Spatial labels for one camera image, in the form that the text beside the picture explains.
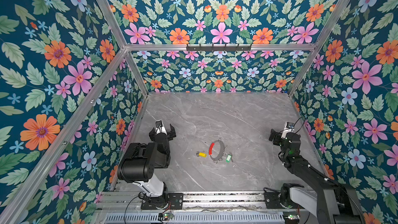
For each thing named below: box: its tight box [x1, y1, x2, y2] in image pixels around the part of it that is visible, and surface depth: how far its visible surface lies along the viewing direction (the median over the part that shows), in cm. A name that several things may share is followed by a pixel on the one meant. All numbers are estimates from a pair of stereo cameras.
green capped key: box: [225, 153, 234, 164], surface depth 90 cm
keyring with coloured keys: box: [208, 137, 228, 164], surface depth 92 cm
